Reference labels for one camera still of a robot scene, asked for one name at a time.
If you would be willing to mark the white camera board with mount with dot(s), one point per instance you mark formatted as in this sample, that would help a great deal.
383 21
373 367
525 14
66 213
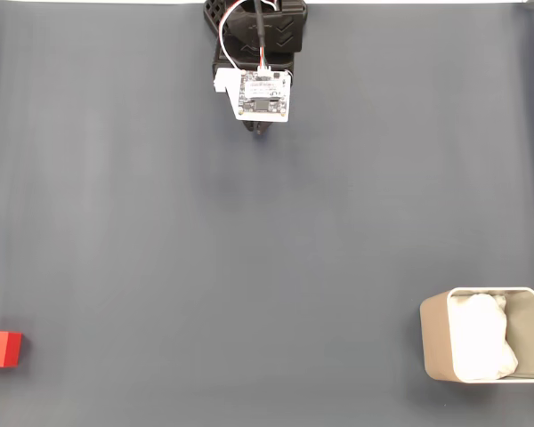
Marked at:
262 95

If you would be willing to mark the white crumpled tissue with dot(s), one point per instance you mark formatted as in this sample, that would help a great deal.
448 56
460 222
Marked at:
480 338

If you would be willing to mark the beige rounded box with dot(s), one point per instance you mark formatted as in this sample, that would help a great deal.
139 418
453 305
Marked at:
434 338

